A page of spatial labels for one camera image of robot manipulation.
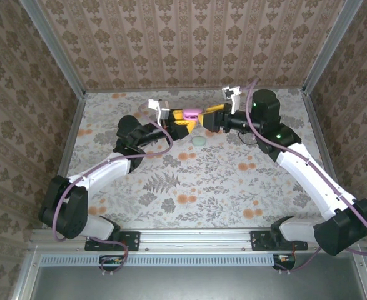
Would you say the pink earbud charging case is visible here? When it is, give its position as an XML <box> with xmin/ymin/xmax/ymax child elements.
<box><xmin>183</xmin><ymin>107</ymin><xmax>203</xmax><ymax>121</ymax></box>

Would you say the grey sheet metal panel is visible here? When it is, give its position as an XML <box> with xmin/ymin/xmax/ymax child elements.
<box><xmin>13</xmin><ymin>249</ymin><xmax>367</xmax><ymax>300</ymax></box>

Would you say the aluminium table side rail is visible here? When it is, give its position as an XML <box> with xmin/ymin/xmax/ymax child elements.
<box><xmin>301</xmin><ymin>88</ymin><xmax>353</xmax><ymax>201</ymax></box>
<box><xmin>44</xmin><ymin>92</ymin><xmax>87</xmax><ymax>231</ymax></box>

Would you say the aluminium frame post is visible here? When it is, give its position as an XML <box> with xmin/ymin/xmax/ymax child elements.
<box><xmin>20</xmin><ymin>0</ymin><xmax>86</xmax><ymax>98</ymax></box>
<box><xmin>302</xmin><ymin>0</ymin><xmax>364</xmax><ymax>93</ymax></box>

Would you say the aluminium mounting rail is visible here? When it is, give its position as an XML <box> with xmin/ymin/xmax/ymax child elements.
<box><xmin>29</xmin><ymin>227</ymin><xmax>367</xmax><ymax>252</ymax></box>

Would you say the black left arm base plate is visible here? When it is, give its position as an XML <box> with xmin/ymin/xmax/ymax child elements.
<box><xmin>84</xmin><ymin>231</ymin><xmax>141</xmax><ymax>252</ymax></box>

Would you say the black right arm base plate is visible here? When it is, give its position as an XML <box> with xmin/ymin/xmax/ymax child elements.
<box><xmin>250</xmin><ymin>230</ymin><xmax>309</xmax><ymax>252</ymax></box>

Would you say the grey slotted cable duct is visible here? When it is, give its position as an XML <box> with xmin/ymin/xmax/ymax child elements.
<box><xmin>40</xmin><ymin>253</ymin><xmax>274</xmax><ymax>267</ymax></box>

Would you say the black connector with wires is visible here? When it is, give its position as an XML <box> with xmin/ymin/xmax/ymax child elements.
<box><xmin>99</xmin><ymin>254</ymin><xmax>124</xmax><ymax>271</ymax></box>
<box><xmin>272</xmin><ymin>253</ymin><xmax>296</xmax><ymax>271</ymax></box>

